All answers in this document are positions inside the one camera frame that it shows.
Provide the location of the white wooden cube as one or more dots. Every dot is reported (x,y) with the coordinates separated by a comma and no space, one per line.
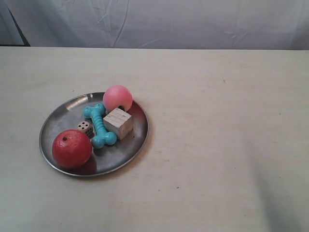
(120,122)

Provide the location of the pink toy peach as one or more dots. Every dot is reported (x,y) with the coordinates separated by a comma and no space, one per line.
(117,96)

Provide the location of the turquoise toy bone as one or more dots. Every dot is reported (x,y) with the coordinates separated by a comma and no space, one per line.
(102,137)

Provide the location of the small beige die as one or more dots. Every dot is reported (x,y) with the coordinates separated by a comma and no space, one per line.
(87,128)

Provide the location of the round metal plate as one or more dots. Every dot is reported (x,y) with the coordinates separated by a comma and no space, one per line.
(103,161)

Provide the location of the red toy apple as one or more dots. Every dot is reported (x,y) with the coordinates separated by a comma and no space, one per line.
(71,149)

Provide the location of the pale blue backdrop cloth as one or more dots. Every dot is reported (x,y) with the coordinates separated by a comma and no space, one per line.
(170,24)

